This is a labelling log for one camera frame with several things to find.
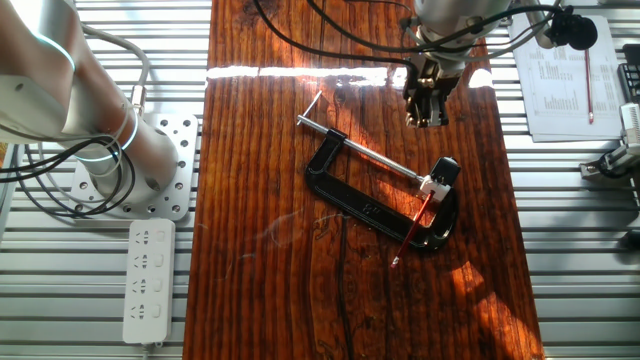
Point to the white printed paper stack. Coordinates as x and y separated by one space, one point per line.
555 100

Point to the black and white pencil sharpener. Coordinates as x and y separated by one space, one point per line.
445 172

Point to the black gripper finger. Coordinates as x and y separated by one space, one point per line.
415 110
439 111

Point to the silver camera with bracket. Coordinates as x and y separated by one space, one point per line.
631 125

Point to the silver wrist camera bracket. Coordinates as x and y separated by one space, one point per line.
537 20

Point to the red pencil with eraser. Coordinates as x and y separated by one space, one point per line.
412 232

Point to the black C-clamp with steel screw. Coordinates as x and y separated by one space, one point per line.
360 202

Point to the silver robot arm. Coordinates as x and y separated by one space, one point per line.
50 75

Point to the red pen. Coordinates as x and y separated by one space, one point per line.
589 90

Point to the black keyboard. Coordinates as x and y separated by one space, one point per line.
631 75

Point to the brown wooden board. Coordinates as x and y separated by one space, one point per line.
280 280

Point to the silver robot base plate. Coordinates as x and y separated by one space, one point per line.
182 150

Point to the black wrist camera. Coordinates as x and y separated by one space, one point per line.
572 30

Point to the white power strip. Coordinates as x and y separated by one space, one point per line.
149 280

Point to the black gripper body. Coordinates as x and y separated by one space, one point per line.
432 75

